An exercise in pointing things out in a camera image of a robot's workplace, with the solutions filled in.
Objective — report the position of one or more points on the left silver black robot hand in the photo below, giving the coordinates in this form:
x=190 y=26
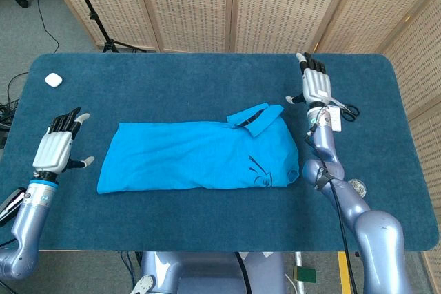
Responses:
x=53 y=151

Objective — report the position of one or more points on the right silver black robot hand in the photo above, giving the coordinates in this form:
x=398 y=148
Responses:
x=317 y=84

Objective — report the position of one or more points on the blue Carolina Panthers T-shirt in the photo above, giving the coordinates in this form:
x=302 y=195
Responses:
x=189 y=156

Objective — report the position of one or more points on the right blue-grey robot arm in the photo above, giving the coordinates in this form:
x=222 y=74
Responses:
x=375 y=232

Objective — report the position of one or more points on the white card badge holder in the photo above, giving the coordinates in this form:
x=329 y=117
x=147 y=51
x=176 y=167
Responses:
x=337 y=122

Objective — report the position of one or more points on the black stapler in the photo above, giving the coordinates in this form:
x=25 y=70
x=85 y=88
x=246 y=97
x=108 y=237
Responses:
x=8 y=204

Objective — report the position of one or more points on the white earbuds case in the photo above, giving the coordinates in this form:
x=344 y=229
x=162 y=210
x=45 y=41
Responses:
x=53 y=80

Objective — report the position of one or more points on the clear round clip container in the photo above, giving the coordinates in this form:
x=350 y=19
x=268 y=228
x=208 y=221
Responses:
x=359 y=185

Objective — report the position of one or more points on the black tripod stand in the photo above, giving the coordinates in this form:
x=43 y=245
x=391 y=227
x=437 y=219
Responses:
x=94 y=18

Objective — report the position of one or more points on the blue carpet table cover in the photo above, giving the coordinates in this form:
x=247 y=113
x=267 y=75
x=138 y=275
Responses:
x=172 y=73

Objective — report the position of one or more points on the blue-grey robot torso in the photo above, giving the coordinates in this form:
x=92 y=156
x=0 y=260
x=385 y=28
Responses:
x=206 y=273

